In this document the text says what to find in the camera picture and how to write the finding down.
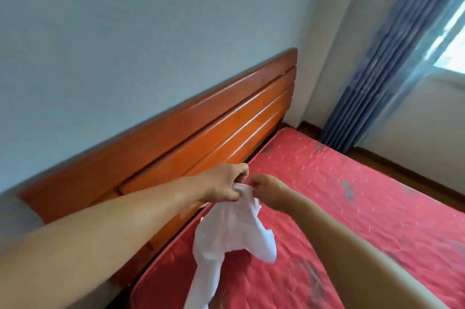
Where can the person's left hand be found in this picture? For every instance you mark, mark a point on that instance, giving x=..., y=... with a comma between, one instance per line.
x=221, y=181

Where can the person's right hand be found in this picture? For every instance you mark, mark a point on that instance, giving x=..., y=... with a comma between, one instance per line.
x=272, y=192

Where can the white button shirt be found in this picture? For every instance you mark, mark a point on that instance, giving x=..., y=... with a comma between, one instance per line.
x=232, y=229

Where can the person's right forearm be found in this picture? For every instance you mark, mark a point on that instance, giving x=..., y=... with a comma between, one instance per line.
x=356, y=265

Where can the person's left forearm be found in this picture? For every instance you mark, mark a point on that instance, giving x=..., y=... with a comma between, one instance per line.
x=91, y=239

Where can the wooden bed headboard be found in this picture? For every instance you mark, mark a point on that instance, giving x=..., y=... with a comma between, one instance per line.
x=163, y=149

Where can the red quilted mattress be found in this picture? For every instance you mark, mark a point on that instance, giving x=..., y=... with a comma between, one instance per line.
x=363, y=192

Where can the blue grey curtain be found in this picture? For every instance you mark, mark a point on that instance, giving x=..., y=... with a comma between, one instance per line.
x=381, y=65

